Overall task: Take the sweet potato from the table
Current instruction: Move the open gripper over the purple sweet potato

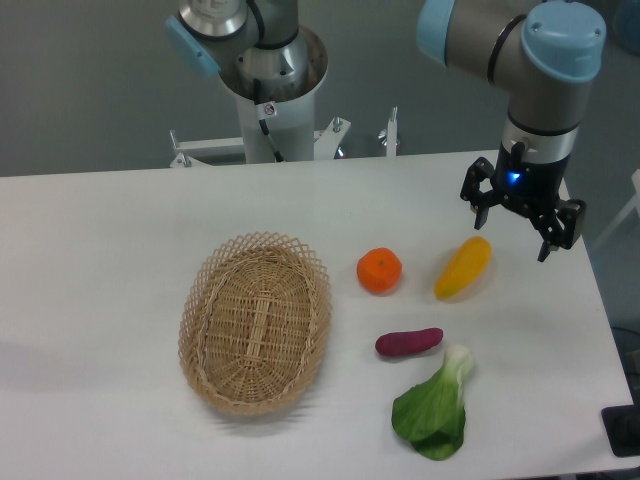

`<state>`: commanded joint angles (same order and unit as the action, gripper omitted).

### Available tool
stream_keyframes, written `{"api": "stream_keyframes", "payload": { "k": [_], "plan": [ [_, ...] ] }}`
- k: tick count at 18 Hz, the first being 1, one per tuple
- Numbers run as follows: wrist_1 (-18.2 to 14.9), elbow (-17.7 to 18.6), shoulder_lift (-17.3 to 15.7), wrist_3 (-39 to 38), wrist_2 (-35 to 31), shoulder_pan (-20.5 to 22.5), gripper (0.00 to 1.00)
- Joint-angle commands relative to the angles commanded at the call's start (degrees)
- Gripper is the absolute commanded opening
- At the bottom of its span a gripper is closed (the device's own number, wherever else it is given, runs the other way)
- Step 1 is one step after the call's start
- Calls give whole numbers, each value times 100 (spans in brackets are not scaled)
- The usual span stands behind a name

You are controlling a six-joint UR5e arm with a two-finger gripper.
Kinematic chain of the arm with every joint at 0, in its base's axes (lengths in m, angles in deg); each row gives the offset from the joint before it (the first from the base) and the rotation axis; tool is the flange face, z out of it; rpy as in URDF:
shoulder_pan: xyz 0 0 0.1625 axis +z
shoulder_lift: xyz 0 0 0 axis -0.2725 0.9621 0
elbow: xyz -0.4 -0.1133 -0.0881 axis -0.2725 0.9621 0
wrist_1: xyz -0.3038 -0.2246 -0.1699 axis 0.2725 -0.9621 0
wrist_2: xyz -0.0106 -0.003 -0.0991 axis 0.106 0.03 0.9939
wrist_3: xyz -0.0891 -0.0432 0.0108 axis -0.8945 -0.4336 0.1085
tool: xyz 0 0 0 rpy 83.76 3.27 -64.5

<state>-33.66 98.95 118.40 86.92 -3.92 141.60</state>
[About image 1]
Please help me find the green bok choy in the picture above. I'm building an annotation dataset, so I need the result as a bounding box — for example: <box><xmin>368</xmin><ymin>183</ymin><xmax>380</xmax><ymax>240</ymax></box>
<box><xmin>391</xmin><ymin>344</ymin><xmax>475</xmax><ymax>461</ymax></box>

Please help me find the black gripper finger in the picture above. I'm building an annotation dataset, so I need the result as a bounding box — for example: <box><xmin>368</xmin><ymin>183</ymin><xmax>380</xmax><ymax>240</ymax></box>
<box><xmin>530</xmin><ymin>198</ymin><xmax>587</xmax><ymax>262</ymax></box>
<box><xmin>460</xmin><ymin>157</ymin><xmax>504</xmax><ymax>230</ymax></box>

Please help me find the black device at table edge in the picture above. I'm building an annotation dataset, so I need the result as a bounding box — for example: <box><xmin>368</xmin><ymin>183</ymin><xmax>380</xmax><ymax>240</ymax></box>
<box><xmin>601</xmin><ymin>405</ymin><xmax>639</xmax><ymax>458</ymax></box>

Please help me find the orange tangerine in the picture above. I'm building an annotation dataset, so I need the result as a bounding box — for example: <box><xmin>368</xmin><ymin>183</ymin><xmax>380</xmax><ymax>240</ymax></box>
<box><xmin>356</xmin><ymin>247</ymin><xmax>403</xmax><ymax>294</ymax></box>

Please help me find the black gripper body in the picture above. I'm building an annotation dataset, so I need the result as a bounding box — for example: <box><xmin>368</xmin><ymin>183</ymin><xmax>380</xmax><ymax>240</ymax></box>
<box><xmin>490</xmin><ymin>146</ymin><xmax>570</xmax><ymax>218</ymax></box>

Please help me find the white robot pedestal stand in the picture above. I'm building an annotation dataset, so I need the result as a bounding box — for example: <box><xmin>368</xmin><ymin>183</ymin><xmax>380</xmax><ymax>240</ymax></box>
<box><xmin>168</xmin><ymin>27</ymin><xmax>401</xmax><ymax>168</ymax></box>

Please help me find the purple sweet potato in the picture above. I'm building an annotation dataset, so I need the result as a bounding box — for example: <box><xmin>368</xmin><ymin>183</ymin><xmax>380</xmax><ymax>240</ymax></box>
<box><xmin>375</xmin><ymin>328</ymin><xmax>444</xmax><ymax>358</ymax></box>

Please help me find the black cable on pedestal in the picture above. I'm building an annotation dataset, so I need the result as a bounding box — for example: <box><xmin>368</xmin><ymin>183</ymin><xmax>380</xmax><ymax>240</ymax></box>
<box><xmin>251</xmin><ymin>78</ymin><xmax>286</xmax><ymax>164</ymax></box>

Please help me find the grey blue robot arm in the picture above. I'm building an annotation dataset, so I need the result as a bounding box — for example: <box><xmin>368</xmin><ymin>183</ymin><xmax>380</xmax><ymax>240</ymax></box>
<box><xmin>165</xmin><ymin>1</ymin><xmax>606</xmax><ymax>260</ymax></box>

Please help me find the woven wicker basket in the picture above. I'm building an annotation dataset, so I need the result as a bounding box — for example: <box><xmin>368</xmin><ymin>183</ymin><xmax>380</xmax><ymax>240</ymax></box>
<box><xmin>178</xmin><ymin>232</ymin><xmax>332</xmax><ymax>416</ymax></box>

